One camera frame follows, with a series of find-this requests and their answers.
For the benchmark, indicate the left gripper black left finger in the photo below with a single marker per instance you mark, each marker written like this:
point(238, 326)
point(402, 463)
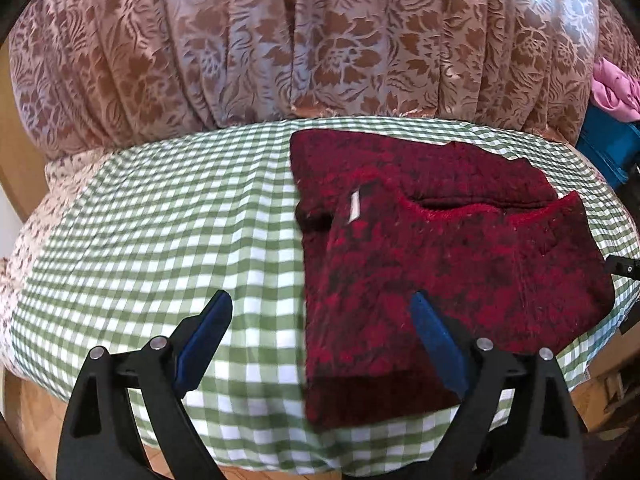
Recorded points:
point(100, 438)

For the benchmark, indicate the blue storage bin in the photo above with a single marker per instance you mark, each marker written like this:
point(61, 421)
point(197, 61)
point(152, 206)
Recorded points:
point(611, 146)

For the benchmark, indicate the pink crumpled cloth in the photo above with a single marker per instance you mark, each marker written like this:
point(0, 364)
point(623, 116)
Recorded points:
point(615, 92)

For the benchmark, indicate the pink floral mattress cover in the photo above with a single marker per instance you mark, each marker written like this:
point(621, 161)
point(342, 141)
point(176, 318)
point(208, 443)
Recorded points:
point(66, 178)

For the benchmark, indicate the wooden door frame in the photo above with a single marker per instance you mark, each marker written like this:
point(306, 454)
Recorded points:
point(22, 166)

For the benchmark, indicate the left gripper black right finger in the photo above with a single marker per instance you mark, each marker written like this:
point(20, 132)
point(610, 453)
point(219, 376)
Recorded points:
point(515, 419)

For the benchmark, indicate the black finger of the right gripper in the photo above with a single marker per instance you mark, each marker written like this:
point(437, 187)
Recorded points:
point(623, 266)

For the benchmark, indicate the brown cardboard box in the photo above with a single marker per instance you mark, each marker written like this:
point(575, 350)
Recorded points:
point(604, 392)

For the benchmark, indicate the brown floral patterned curtain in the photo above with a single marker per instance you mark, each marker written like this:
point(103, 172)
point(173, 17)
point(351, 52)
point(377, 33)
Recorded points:
point(89, 73)

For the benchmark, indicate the green white checkered bed sheet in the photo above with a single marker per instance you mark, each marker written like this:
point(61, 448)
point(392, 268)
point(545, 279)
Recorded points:
point(147, 240)

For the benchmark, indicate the dark red floral knit sweater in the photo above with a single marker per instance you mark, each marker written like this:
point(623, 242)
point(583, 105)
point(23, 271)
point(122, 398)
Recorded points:
point(486, 239)

